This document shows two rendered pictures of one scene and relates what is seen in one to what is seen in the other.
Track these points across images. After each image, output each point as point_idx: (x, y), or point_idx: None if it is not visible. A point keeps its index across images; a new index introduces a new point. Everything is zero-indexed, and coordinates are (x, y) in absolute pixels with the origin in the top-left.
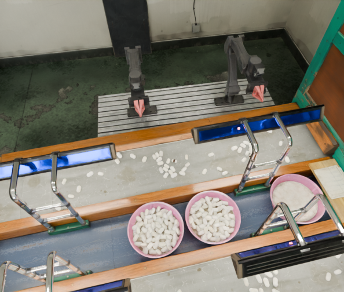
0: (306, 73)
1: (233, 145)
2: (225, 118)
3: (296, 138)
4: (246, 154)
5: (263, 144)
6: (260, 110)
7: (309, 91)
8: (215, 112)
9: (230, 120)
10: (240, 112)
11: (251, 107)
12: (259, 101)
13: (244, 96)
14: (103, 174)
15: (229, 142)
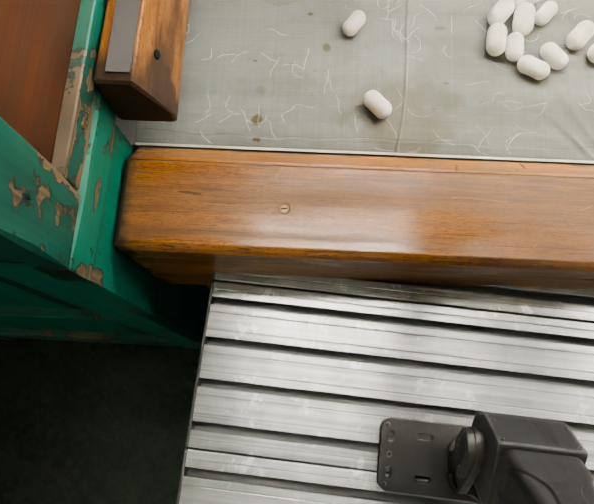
0: None
1: None
2: None
3: (254, 41)
4: (553, 1)
5: (436, 46)
6: (375, 234)
7: (45, 149)
8: (592, 392)
9: (592, 210)
10: (506, 254)
11: (356, 365)
12: (283, 403)
13: (358, 473)
14: None
15: None
